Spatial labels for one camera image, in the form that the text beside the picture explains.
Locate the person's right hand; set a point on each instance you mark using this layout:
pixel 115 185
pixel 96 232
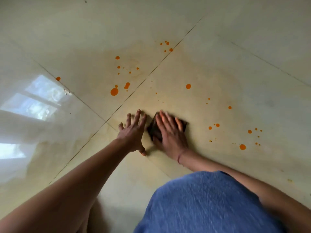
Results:
pixel 172 140

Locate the person's left hand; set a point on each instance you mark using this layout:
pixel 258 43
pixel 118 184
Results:
pixel 131 137

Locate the person's right middle finger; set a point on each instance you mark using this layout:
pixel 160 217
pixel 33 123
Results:
pixel 165 122

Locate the person's right thumb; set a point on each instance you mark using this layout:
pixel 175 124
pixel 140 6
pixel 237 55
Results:
pixel 157 142

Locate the person's left thumb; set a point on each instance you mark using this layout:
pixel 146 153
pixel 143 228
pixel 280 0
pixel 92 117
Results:
pixel 142 150

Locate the person's right little finger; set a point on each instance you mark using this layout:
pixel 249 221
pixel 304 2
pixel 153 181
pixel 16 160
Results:
pixel 179 124

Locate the person's left middle finger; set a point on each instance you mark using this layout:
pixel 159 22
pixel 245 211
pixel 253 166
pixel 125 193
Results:
pixel 136 117

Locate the person's left little finger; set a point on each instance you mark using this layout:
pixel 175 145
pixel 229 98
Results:
pixel 121 126

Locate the dark brown cleaning cloth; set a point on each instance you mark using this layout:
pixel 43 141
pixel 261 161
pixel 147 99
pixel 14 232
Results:
pixel 153 129

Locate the person's right forearm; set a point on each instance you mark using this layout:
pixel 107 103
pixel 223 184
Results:
pixel 255 189

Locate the person's left forearm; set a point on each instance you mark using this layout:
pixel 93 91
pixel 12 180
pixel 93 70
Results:
pixel 68 191

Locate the red thread wristband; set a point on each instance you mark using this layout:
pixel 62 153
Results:
pixel 180 156

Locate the scattered orange liquid droplets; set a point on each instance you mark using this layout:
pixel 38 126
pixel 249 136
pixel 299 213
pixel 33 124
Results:
pixel 114 91

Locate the blue knitted garment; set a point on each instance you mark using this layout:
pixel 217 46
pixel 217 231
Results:
pixel 206 206

